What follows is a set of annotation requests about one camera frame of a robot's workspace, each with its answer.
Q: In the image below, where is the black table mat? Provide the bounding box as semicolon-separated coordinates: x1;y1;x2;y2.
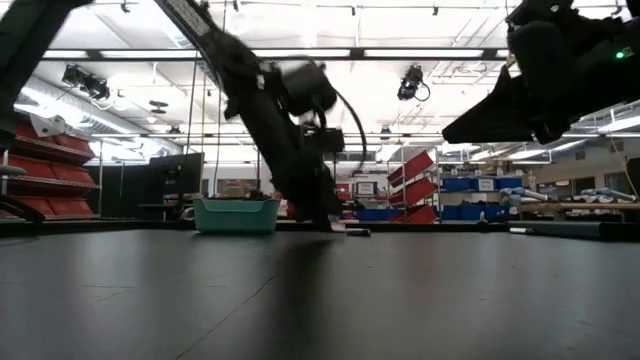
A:
0;228;640;360

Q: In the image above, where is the teal plastic bin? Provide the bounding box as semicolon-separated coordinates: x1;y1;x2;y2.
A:
192;197;281;235

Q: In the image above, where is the red bin wall rack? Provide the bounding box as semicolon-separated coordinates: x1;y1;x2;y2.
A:
0;110;101;221

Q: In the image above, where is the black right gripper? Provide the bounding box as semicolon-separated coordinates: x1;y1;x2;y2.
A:
441;19;607;147

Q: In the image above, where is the silver ceiling duct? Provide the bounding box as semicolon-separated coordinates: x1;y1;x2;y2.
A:
569;99;640;136
14;74;184;159

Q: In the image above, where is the black overhead rig beam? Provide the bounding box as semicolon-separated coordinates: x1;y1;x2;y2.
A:
42;47;509;63

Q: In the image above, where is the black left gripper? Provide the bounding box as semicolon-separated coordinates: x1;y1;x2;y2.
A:
223;83;347;233

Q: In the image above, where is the tilted red bin rack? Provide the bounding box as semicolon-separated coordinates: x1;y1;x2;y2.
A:
385;149;440;225

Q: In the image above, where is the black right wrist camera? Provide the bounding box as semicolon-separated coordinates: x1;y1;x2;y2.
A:
505;0;575;27

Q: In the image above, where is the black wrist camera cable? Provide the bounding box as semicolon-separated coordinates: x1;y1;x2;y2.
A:
319;84;370;174

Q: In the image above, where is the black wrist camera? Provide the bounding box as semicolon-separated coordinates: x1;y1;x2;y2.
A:
505;0;575;27
282;62;340;117

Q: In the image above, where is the blue storage bin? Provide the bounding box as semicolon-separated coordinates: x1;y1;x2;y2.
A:
355;208;401;223

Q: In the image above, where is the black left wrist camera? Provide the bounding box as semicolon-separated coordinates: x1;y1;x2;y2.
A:
282;62;340;117

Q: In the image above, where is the blue bin shelf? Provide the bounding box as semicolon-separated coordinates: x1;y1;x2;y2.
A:
438;175;525;223

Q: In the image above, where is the black background monitor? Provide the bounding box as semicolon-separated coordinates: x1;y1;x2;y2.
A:
148;152;206;197

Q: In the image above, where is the black ceiling camera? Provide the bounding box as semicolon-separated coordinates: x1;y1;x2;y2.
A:
396;63;431;103
61;63;112;103

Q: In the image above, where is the wooden workbench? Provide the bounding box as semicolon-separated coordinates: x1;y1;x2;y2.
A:
519;201;640;211

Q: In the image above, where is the grey material roll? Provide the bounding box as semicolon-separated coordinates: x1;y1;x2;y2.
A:
499;186;549;206
579;187;640;204

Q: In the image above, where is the black curved bar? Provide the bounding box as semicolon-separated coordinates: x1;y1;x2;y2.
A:
0;192;55;226

